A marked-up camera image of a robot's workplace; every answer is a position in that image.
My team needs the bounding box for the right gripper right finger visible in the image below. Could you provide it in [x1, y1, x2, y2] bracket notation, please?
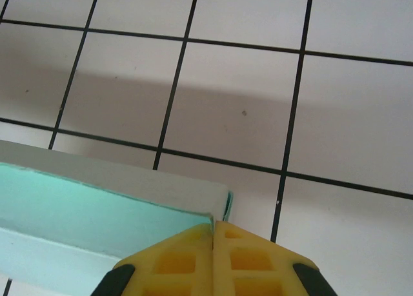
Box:
[212, 220, 338, 296]

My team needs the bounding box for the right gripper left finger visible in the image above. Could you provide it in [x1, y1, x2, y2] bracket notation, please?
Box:
[93, 223, 216, 296]

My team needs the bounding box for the teal paper box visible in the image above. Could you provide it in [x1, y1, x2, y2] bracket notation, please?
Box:
[0, 140, 234, 292]

